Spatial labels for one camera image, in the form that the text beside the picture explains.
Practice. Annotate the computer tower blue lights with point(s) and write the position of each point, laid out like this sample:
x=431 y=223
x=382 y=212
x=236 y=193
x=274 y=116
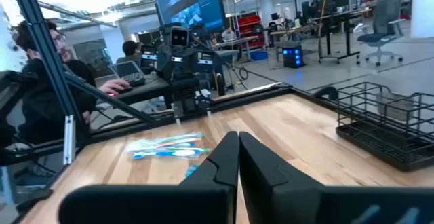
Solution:
x=292 y=56

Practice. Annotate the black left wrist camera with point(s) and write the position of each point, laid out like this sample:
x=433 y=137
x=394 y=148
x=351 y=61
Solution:
x=179 y=36

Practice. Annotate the wrapped orange toothbrush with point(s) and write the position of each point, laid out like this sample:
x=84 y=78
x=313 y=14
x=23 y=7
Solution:
x=176 y=141

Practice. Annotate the red shelf rack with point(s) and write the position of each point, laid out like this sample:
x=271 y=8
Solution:
x=249 y=22

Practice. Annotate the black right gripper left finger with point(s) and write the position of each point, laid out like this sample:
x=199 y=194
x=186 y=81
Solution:
x=203 y=203

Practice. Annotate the blue bin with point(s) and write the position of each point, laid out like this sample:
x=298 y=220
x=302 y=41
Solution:
x=258 y=55

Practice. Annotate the blue mouthwash bottle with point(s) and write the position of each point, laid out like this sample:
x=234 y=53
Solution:
x=191 y=171

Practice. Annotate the grey laptop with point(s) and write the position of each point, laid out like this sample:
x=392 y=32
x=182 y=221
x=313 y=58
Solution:
x=129 y=71

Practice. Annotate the black table clamp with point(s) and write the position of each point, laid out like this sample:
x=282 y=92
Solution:
x=325 y=91

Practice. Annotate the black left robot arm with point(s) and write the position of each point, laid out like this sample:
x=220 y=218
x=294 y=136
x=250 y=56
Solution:
x=179 y=68

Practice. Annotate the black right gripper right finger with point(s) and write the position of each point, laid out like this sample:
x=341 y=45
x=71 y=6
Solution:
x=288 y=203

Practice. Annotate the large display screen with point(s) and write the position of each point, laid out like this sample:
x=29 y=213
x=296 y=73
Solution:
x=190 y=3

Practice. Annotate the green toothbrush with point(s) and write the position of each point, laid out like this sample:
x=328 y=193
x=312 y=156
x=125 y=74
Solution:
x=183 y=136

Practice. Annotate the grey office chair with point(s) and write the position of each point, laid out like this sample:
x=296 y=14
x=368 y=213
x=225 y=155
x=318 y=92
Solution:
x=384 y=17

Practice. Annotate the grey cup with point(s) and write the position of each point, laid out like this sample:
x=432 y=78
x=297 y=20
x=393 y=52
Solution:
x=395 y=108

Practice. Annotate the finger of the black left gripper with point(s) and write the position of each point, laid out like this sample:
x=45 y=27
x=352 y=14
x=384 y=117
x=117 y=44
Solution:
x=177 y=110
x=205 y=104

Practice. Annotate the black aluminium table frame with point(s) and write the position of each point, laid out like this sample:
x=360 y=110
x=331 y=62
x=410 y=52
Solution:
x=40 y=40

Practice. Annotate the person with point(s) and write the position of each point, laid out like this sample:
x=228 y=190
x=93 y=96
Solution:
x=130 y=49
x=37 y=95
x=229 y=34

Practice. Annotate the standing desk black legs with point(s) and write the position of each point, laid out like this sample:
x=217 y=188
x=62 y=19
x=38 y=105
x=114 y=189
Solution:
x=339 y=15

